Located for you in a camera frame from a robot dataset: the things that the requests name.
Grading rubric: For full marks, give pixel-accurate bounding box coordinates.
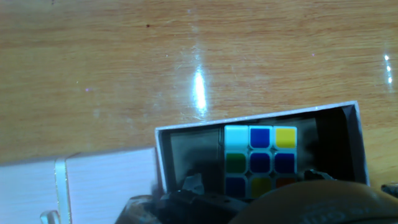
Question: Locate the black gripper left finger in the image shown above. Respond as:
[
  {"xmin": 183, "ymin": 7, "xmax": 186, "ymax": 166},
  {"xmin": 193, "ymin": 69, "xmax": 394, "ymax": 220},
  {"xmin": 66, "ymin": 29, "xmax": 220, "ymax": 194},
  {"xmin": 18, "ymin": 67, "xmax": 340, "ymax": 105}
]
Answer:
[{"xmin": 182, "ymin": 172, "xmax": 205, "ymax": 196}]

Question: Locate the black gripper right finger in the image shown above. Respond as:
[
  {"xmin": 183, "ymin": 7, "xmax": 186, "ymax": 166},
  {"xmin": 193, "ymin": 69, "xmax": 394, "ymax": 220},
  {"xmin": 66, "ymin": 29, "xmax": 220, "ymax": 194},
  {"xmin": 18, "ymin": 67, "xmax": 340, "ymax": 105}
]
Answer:
[{"xmin": 297, "ymin": 169, "xmax": 337, "ymax": 183}]

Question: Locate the colourful Rubik's cube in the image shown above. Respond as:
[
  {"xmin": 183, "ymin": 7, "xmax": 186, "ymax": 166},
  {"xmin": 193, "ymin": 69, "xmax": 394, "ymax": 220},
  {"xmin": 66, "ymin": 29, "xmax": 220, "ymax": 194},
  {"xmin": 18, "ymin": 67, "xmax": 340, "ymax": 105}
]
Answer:
[{"xmin": 223, "ymin": 124, "xmax": 299, "ymax": 200}]

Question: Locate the pink gift box lid ribbon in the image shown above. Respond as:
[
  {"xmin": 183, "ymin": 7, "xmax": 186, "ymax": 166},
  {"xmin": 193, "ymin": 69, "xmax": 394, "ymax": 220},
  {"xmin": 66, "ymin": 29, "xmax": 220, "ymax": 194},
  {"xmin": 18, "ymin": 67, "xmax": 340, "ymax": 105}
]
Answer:
[{"xmin": 0, "ymin": 146, "xmax": 162, "ymax": 224}]

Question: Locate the pink gift box base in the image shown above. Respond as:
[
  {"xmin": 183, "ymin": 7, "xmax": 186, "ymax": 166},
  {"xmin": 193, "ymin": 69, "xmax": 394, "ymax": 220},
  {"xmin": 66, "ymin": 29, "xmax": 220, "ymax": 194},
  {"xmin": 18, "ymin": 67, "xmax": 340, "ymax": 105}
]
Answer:
[{"xmin": 154, "ymin": 100, "xmax": 371, "ymax": 200}]

